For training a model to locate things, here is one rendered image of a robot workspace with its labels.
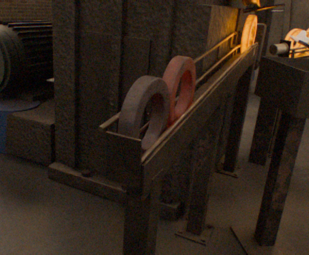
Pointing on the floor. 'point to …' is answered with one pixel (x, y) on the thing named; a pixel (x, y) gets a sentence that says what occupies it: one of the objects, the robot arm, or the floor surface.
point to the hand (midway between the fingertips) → (291, 37)
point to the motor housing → (262, 133)
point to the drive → (23, 84)
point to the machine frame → (57, 13)
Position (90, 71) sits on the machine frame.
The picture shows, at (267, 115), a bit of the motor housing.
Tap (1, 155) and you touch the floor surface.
